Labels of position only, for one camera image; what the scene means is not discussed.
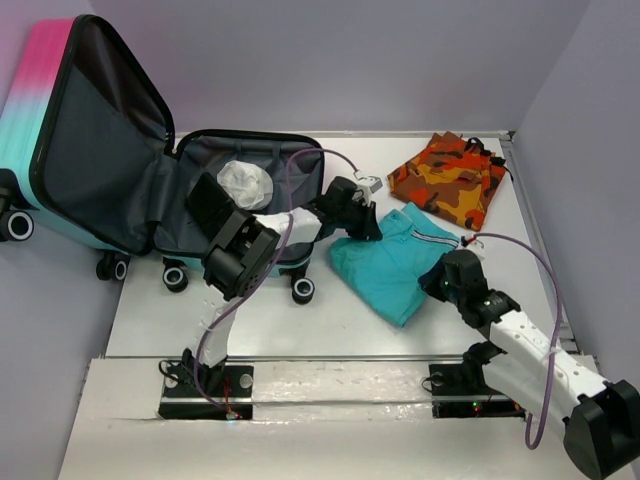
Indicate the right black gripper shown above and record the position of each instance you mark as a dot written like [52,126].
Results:
[429,279]

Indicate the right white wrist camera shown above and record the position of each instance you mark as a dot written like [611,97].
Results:
[474,245]

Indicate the teal shirt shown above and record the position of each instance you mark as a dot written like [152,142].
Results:
[385,274]

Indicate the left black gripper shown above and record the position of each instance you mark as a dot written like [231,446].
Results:
[368,229]

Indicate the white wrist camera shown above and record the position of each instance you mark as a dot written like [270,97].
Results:
[474,245]
[366,187]

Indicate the pink teal kids suitcase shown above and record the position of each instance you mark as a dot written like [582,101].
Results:
[88,149]

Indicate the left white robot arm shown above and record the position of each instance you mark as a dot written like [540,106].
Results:
[244,248]

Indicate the white cloth bundle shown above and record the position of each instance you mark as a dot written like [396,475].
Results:
[250,186]

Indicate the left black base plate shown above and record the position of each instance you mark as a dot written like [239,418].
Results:
[225,392]

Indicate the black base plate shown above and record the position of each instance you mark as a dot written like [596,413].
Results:
[453,397]
[225,392]

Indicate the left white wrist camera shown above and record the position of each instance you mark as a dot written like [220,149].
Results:
[366,187]

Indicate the orange camouflage garment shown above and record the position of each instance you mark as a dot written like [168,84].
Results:
[452,178]

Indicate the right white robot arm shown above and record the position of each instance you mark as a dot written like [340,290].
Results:
[596,419]

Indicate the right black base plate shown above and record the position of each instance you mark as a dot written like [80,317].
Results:
[453,397]

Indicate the black leather pouch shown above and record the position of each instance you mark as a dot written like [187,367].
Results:
[209,205]

